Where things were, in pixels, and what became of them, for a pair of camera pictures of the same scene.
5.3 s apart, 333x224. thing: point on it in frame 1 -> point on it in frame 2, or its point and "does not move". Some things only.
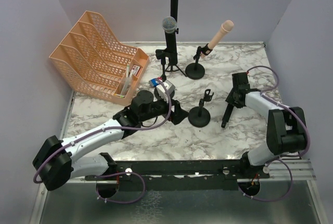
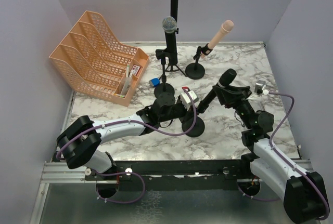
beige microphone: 226,27 does not move
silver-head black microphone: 169,27 does not move
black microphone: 227,115 -> 226,79
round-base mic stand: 200,116 -> 198,129
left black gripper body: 176,111 -> 187,111
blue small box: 154,82 does not move
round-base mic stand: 161,54 does not move
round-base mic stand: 195,70 does not move
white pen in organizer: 127,68 does not move
